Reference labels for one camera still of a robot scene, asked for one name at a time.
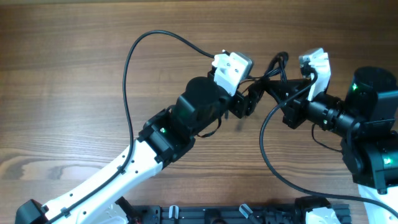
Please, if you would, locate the black cable bundle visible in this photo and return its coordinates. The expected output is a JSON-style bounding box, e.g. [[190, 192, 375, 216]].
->
[[239, 51, 290, 94]]

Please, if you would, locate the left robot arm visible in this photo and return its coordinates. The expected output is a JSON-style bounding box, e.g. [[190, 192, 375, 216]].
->
[[15, 77, 263, 223]]

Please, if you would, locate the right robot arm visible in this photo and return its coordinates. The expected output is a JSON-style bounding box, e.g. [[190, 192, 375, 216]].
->
[[260, 67, 397, 223]]

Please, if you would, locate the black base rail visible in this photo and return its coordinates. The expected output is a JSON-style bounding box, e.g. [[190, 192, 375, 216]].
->
[[116, 196, 352, 224]]

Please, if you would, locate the right camera black cable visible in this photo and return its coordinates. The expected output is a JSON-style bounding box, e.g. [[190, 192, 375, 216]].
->
[[259, 70, 398, 218]]

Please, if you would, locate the camera black cable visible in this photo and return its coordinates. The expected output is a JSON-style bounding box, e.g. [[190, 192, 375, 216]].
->
[[46, 29, 215, 224], [259, 70, 398, 218]]

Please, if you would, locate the left camera black cable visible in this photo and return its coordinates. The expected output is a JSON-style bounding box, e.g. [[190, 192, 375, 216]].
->
[[46, 29, 215, 224]]

